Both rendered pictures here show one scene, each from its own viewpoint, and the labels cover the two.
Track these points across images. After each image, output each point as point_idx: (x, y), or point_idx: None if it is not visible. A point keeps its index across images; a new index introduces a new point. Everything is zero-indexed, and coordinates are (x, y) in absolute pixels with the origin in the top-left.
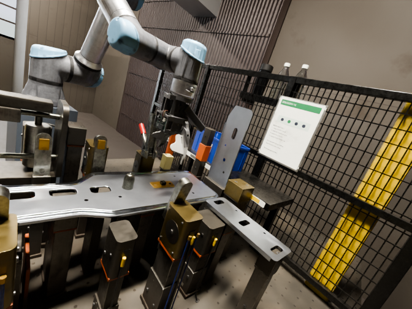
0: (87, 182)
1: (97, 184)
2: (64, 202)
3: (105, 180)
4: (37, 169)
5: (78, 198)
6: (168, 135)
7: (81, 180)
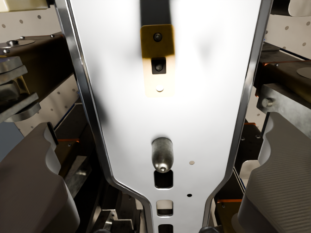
0: (140, 189)
1: (149, 180)
2: (187, 210)
3: (134, 169)
4: (109, 225)
5: (184, 200)
6: (68, 190)
7: (137, 195)
